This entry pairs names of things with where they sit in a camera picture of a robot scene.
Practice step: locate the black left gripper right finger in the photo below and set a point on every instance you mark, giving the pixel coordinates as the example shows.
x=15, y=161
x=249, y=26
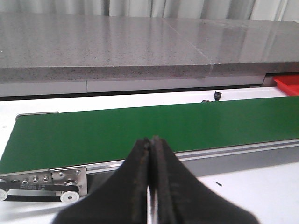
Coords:
x=180, y=198

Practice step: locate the black sensor with cable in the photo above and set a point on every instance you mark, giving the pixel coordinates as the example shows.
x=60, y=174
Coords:
x=216, y=97

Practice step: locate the grey stone counter slab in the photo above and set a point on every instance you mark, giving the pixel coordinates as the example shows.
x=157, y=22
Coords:
x=254, y=45
x=35, y=47

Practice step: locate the grey stone counter slab right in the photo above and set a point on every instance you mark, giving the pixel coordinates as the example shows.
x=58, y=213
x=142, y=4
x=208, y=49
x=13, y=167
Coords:
x=254, y=45

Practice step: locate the aluminium conveyor frame rail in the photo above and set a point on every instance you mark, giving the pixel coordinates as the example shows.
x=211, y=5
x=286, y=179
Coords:
x=70, y=182

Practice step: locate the grey stone counter slab left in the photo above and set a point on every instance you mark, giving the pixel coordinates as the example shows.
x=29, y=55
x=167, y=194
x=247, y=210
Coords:
x=35, y=47

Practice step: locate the white pleated curtain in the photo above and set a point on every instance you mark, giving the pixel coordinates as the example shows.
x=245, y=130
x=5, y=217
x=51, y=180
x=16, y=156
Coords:
x=272, y=10

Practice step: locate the red plastic tray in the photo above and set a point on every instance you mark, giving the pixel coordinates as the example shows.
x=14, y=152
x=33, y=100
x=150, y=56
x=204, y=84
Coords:
x=289, y=84

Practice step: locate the green conveyor belt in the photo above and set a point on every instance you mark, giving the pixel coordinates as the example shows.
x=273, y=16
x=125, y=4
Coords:
x=56, y=140

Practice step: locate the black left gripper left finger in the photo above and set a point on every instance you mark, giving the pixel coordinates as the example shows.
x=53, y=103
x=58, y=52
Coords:
x=121, y=199

